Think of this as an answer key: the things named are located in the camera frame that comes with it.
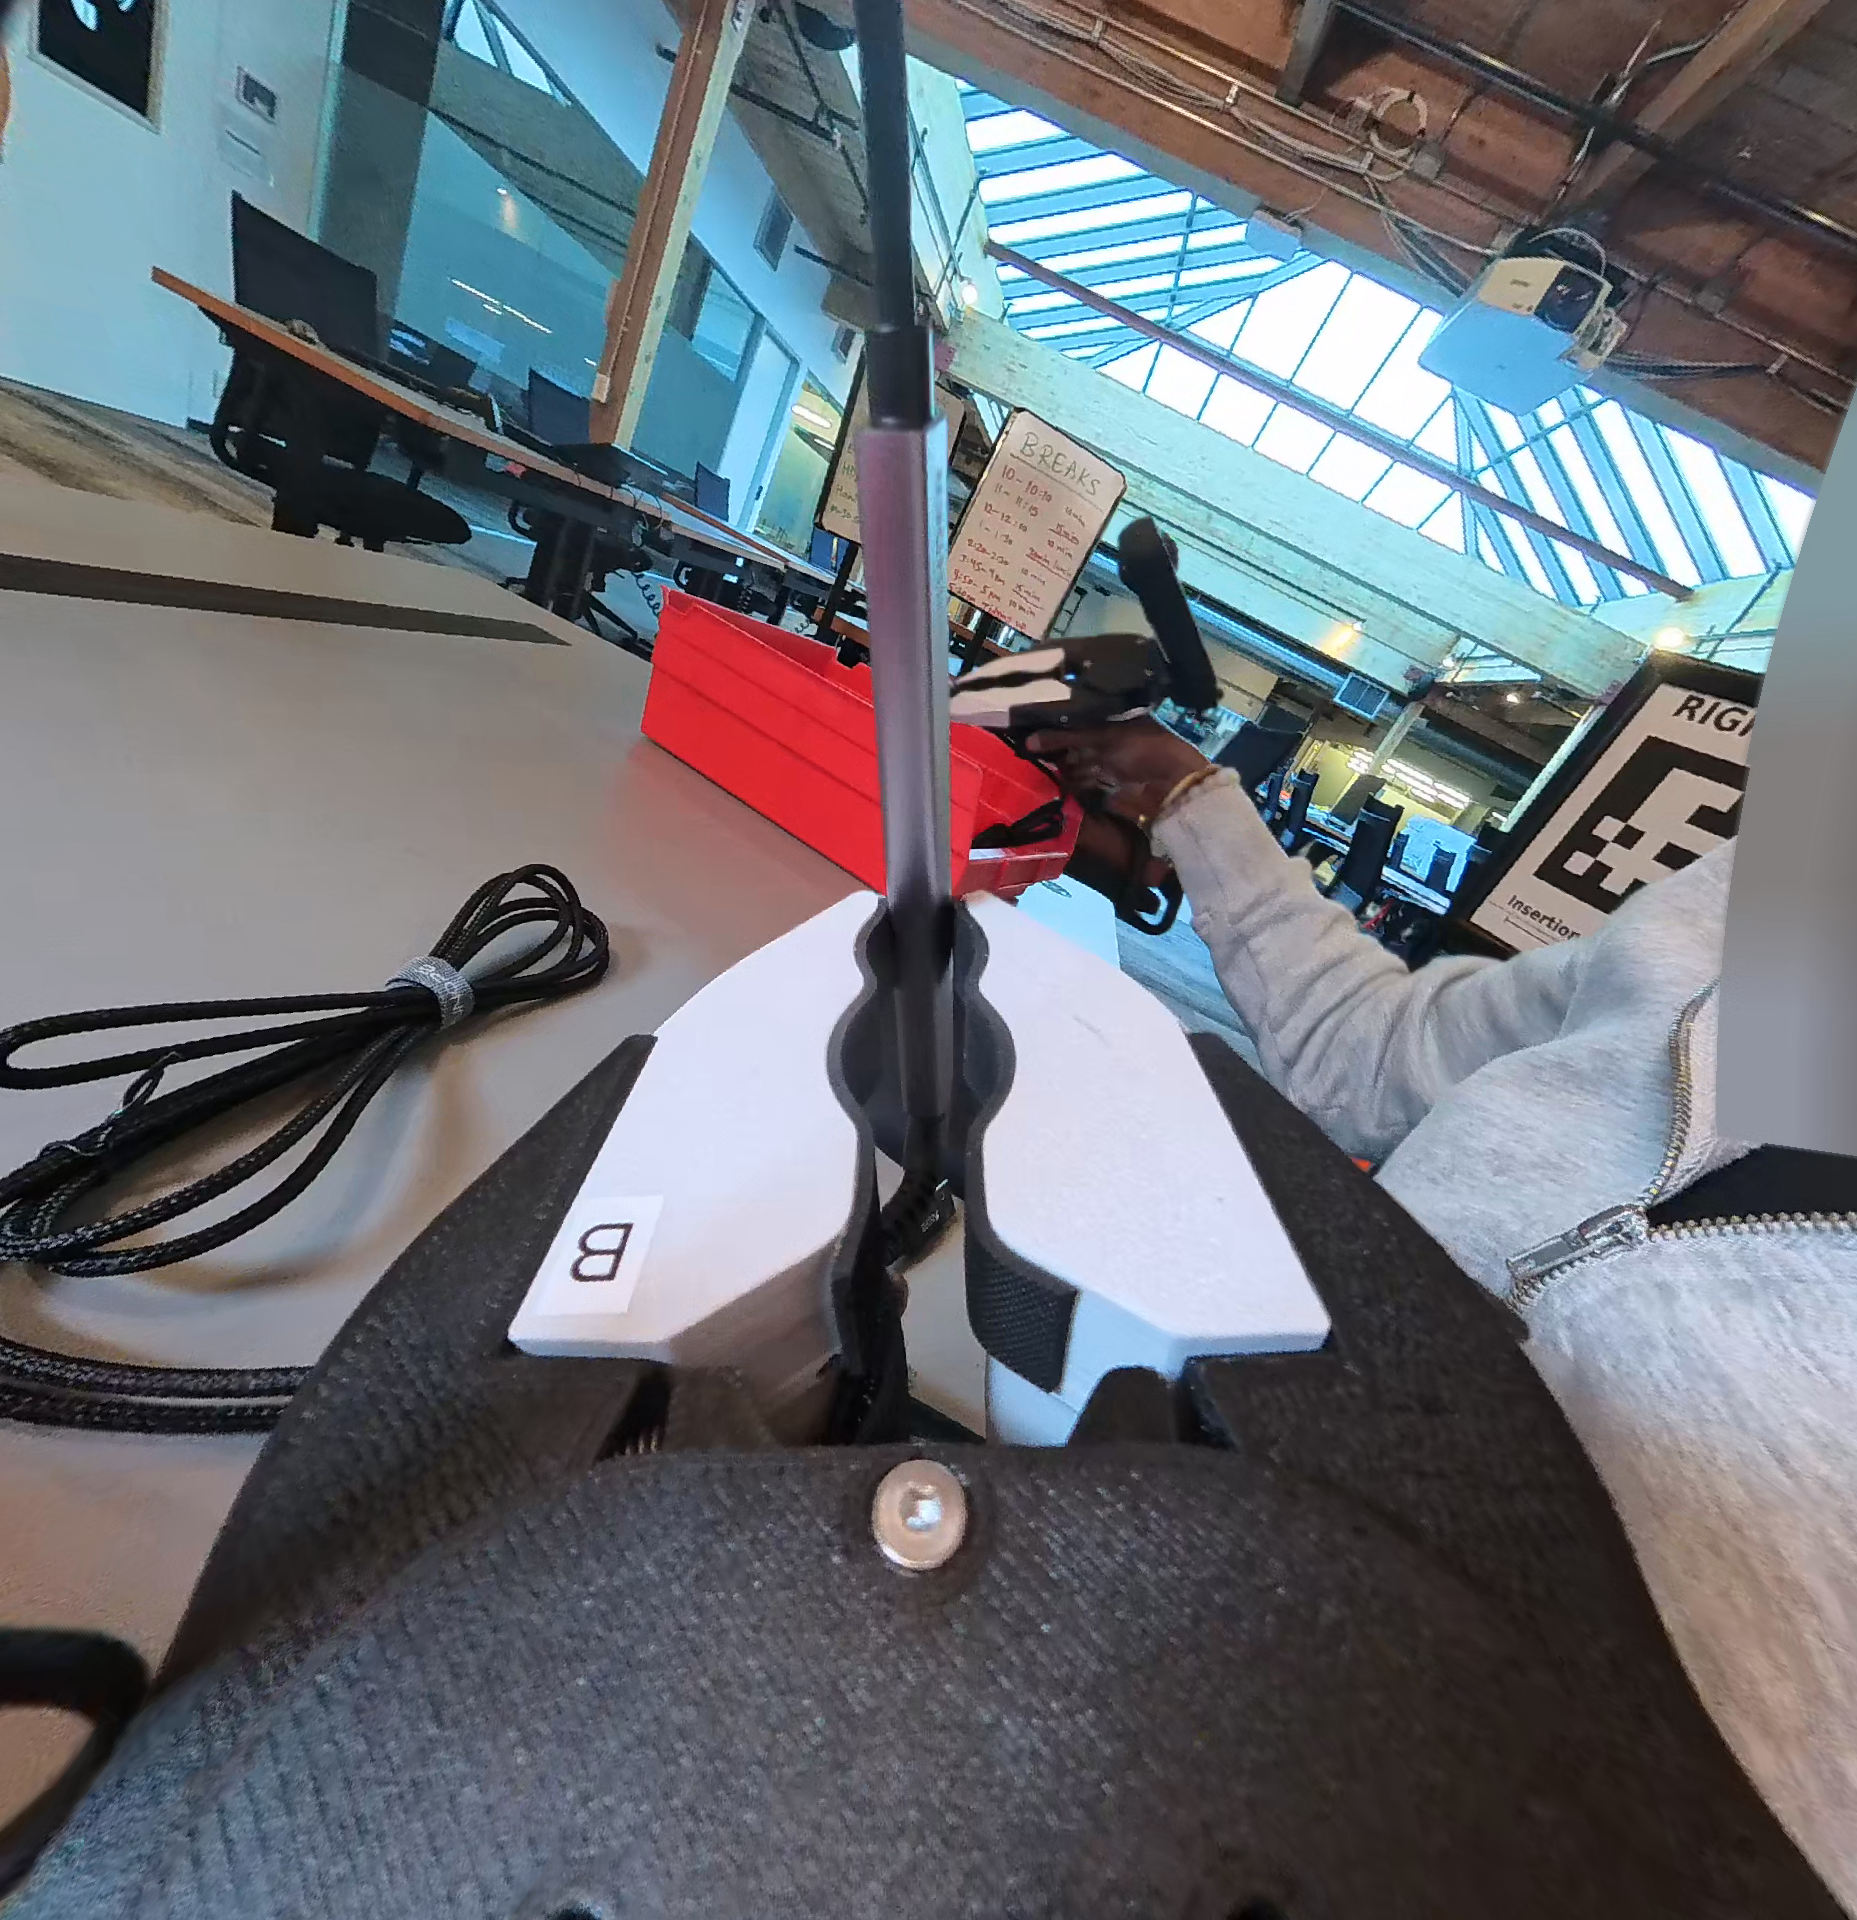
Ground square pattern sign board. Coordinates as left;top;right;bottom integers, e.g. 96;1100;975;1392
1466;656;1757;956

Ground ceiling projector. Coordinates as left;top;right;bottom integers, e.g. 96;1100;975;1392
1420;242;1629;411

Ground grey usb hub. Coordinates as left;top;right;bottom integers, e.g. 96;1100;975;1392
856;411;964;1160

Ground wooden office desk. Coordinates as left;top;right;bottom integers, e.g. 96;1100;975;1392
150;267;870;632

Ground black braided cable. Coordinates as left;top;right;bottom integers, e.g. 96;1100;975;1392
0;866;964;1442

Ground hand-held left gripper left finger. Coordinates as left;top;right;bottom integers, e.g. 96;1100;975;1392
503;887;889;1368

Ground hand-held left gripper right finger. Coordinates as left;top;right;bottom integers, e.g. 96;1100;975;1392
950;895;1336;1444

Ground black desk chair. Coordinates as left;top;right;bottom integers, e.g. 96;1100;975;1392
207;191;474;545

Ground person's right hand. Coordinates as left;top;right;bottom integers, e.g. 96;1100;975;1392
1078;720;1222;895

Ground black wall sign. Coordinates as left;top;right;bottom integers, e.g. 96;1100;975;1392
35;0;167;130

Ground red plastic bin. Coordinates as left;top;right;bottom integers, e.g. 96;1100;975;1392
639;590;1088;900

